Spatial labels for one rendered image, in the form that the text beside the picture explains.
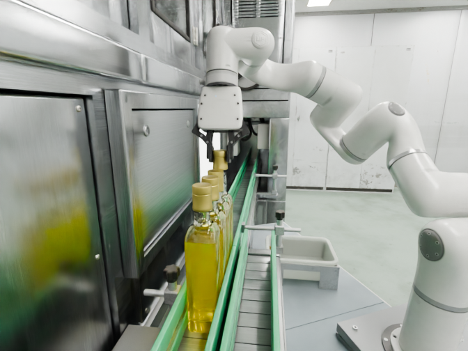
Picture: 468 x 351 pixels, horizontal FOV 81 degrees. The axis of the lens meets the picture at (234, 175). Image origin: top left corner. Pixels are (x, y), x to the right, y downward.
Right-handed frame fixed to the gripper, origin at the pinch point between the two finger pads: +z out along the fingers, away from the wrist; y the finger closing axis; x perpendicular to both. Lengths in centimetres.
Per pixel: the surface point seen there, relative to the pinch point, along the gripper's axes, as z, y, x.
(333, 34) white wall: -224, 114, 370
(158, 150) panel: -0.2, -12.8, -5.1
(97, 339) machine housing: 33.1, -16.8, -19.1
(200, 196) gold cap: 8.8, -0.3, -17.5
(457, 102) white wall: -123, 308, 393
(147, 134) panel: -2.6, -12.6, -11.7
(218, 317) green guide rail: 28.0, 3.4, -18.9
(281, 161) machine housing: -5, 21, 97
